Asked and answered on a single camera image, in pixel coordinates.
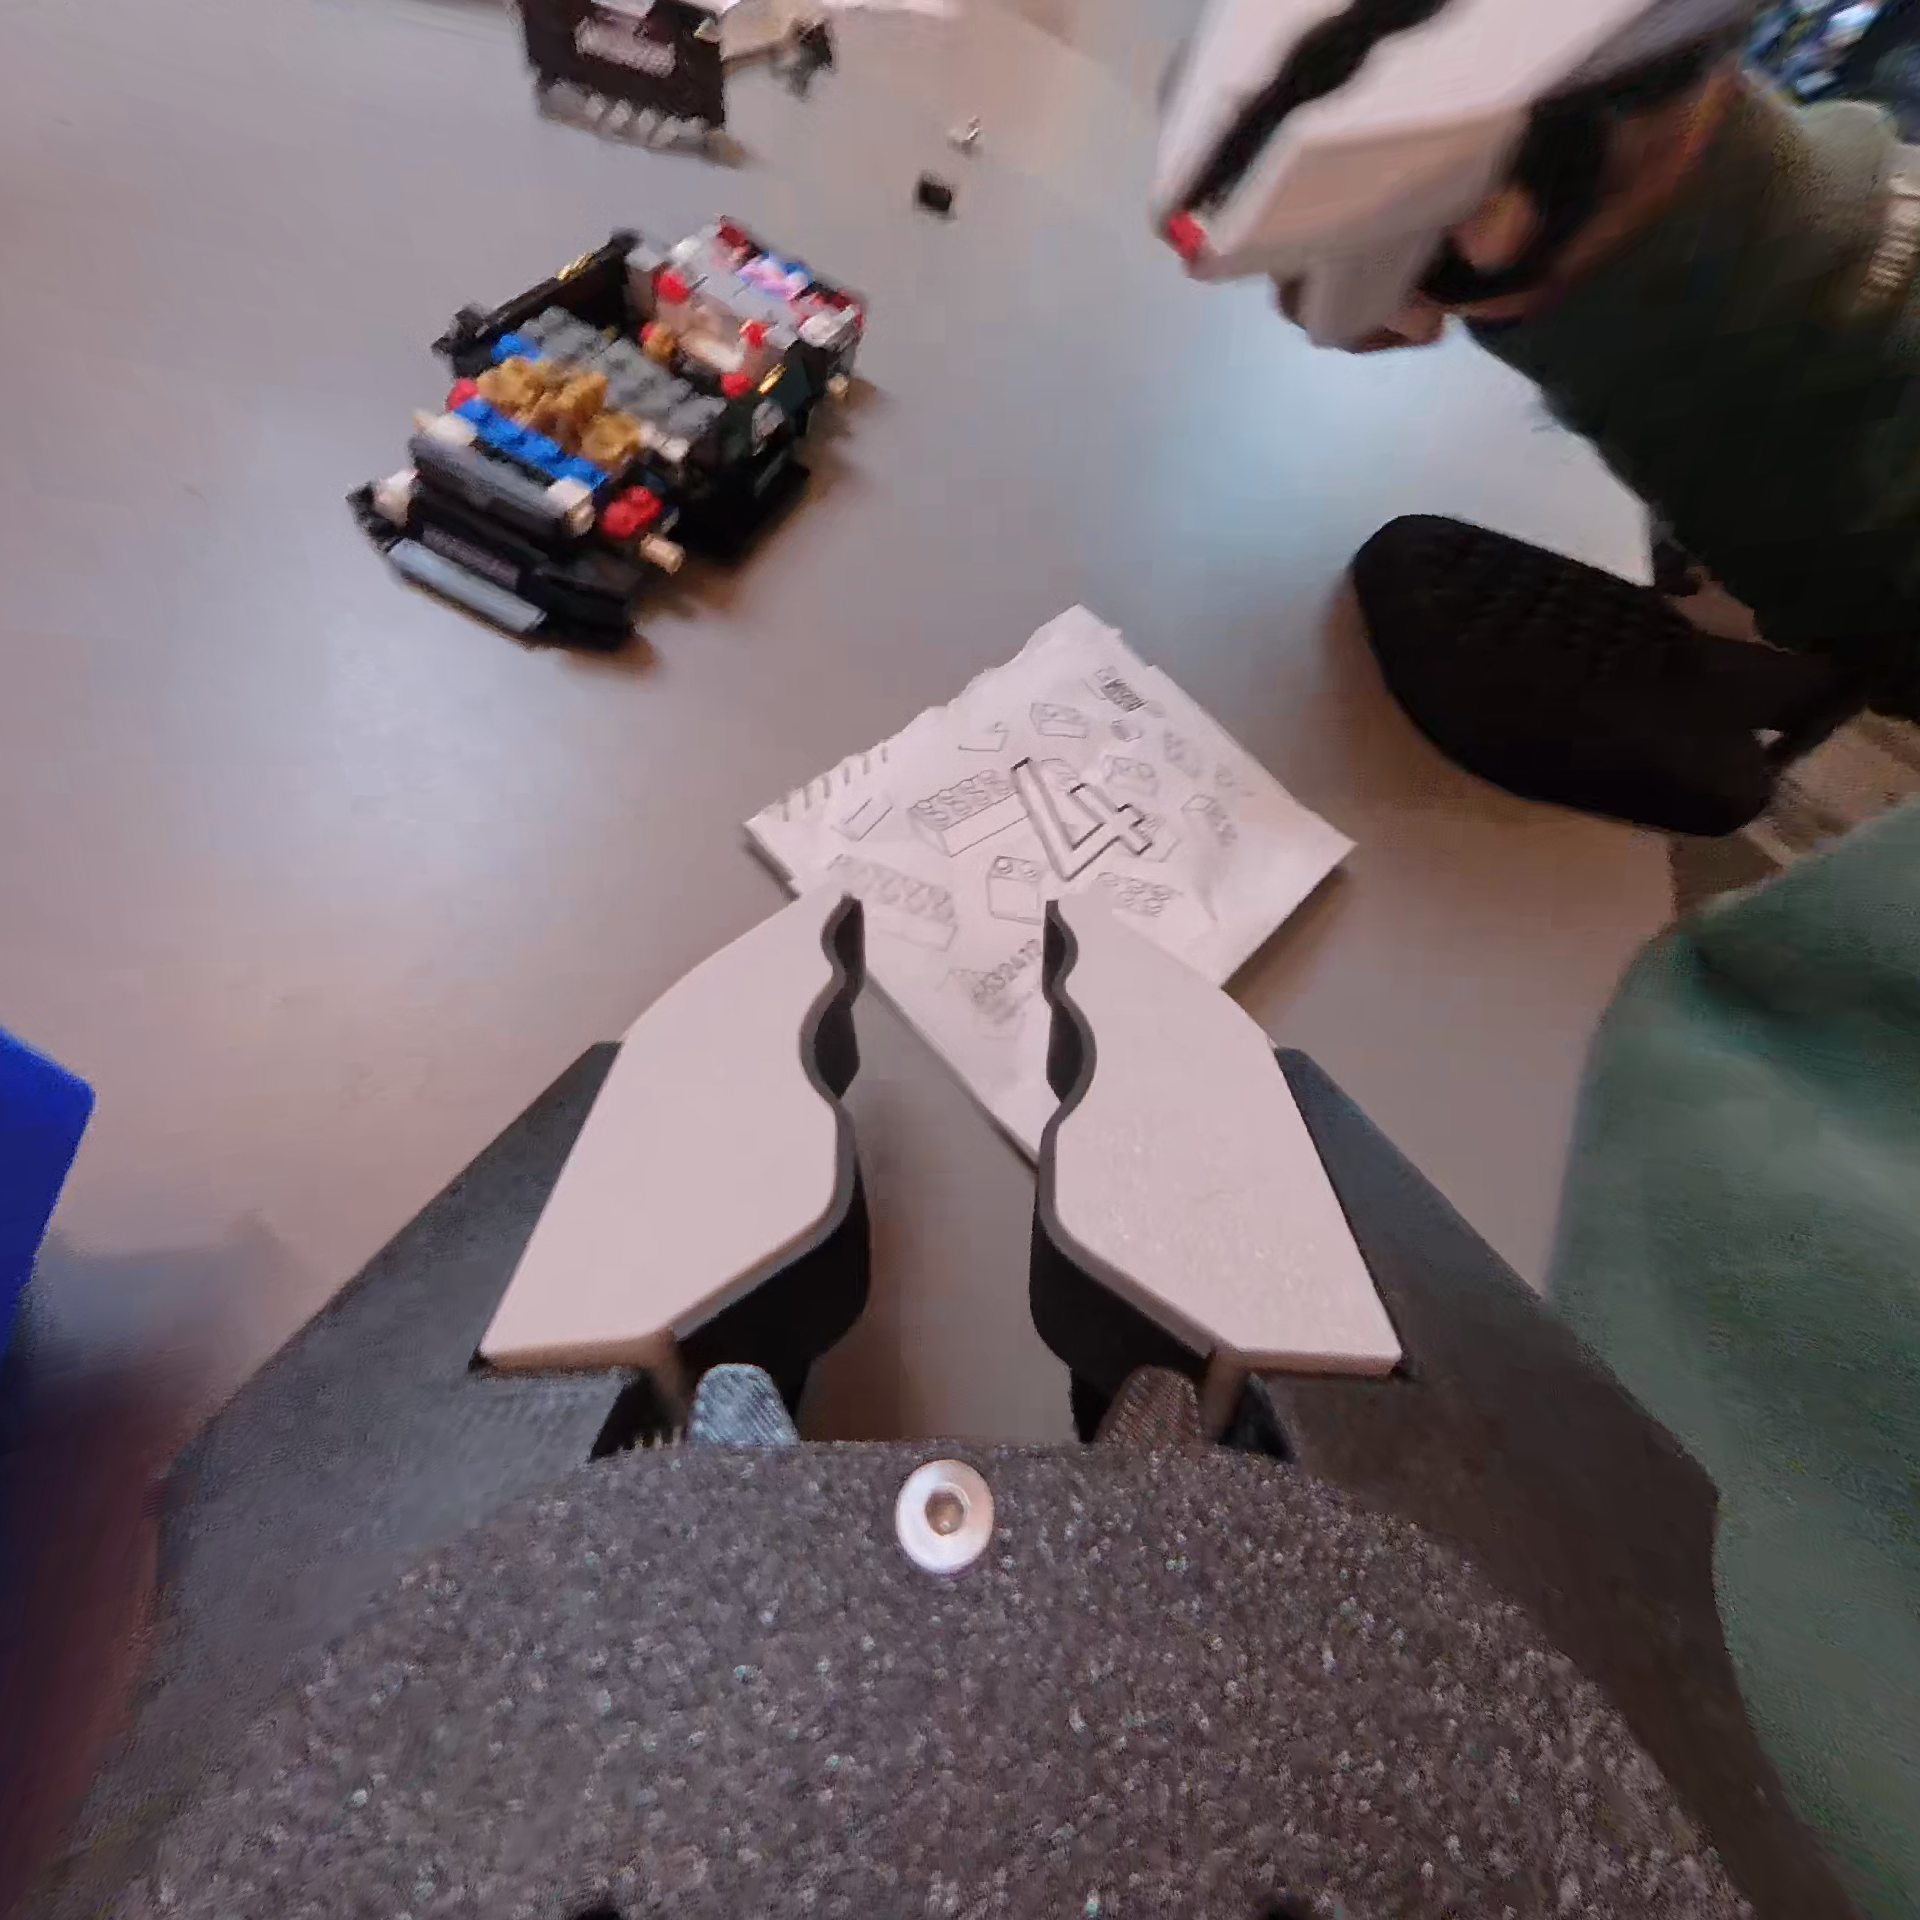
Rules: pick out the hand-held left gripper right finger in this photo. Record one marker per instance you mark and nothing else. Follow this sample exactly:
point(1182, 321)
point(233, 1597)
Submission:
point(1215, 1201)

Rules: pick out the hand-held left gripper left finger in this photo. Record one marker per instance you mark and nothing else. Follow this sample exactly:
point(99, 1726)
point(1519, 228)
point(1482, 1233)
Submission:
point(675, 1186)

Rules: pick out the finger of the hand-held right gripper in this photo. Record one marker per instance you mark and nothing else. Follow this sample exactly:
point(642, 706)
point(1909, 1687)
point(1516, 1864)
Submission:
point(1230, 76)
point(1425, 120)

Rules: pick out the small red lego piece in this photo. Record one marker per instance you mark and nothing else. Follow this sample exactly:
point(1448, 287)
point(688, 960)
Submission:
point(1186, 232)

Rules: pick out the numbered white paper bag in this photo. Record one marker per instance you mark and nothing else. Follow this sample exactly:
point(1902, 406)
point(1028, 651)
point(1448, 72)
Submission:
point(1079, 781)

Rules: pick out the blue plastic bin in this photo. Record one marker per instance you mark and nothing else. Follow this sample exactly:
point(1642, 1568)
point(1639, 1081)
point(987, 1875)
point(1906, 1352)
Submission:
point(30, 1170)

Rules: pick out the black lego car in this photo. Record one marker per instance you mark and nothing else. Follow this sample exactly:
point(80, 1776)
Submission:
point(599, 420)

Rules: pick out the person's right forearm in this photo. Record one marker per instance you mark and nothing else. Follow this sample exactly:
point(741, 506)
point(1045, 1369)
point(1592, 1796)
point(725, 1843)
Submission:
point(1724, 330)

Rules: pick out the black lego piece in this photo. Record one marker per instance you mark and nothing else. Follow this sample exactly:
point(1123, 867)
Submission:
point(938, 194)
point(810, 52)

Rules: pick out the black printed lego panel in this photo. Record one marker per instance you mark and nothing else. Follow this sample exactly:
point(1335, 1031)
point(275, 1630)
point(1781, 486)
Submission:
point(629, 61)

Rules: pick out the person's right hand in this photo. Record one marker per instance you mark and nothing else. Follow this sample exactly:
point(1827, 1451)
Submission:
point(1504, 232)

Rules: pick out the person's green sweatshirt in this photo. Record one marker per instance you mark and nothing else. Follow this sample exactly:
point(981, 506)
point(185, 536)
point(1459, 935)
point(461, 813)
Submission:
point(1770, 1275)

